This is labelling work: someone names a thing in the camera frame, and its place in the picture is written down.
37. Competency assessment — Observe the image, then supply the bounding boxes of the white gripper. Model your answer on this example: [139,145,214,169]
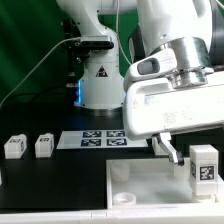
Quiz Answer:
[123,71,224,166]

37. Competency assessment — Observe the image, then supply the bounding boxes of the white square tabletop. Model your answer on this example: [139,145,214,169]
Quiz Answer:
[105,157,224,210]

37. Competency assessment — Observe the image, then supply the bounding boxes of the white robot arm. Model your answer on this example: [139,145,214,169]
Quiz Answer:
[56,0,224,164]

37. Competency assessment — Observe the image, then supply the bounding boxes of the white front obstacle bar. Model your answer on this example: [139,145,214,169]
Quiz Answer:
[0,204,224,224]

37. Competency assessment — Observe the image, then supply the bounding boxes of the white sheet with markers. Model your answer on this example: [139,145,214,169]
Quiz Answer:
[57,130,148,149]

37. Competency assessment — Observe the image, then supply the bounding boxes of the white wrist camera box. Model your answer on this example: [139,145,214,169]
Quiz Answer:
[123,48,177,91]

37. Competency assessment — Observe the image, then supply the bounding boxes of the black camera on base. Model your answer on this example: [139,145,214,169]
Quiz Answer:
[75,35,114,50]

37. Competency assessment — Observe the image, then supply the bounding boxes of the white cable left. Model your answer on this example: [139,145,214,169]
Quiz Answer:
[0,36,83,109]

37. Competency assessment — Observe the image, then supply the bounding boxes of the white cable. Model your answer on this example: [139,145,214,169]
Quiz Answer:
[114,0,133,66]
[0,36,83,109]

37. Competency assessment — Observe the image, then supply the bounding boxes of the white cable right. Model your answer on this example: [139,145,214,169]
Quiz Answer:
[114,0,133,66]

